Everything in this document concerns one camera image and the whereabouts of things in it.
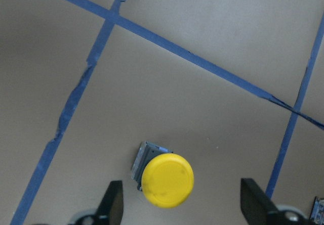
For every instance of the yellow push button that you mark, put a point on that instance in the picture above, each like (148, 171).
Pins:
(166, 179)

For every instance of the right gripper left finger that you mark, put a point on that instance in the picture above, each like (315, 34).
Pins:
(111, 207)

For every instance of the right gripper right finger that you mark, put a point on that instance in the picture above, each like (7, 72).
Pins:
(256, 207)

